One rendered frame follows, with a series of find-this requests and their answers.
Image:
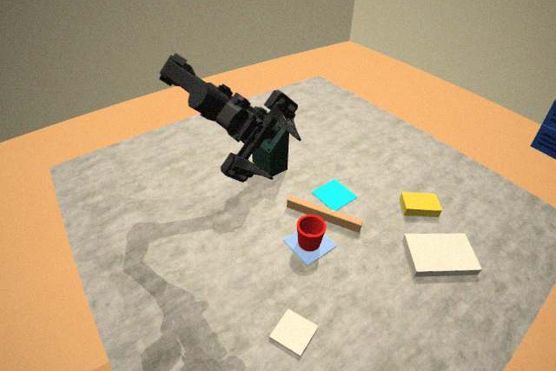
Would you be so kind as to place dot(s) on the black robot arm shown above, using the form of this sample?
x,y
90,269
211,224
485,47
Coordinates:
x,y
214,103

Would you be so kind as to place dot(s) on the red cup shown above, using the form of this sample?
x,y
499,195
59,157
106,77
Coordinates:
x,y
310,231

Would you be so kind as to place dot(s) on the yellow block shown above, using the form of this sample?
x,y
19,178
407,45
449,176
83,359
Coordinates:
x,y
415,204

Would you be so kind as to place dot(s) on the light brown wooden bar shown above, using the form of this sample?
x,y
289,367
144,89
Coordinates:
x,y
335,217

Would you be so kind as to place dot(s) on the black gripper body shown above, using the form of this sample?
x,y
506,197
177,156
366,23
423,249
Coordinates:
x,y
253,133

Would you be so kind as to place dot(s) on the cream flat square tile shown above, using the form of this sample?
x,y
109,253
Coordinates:
x,y
294,332

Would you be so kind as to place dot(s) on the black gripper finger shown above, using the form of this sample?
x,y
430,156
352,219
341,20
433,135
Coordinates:
x,y
248,169
285,117

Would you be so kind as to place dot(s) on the cream flat rectangular slab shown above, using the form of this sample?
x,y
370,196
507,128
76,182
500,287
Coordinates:
x,y
440,254

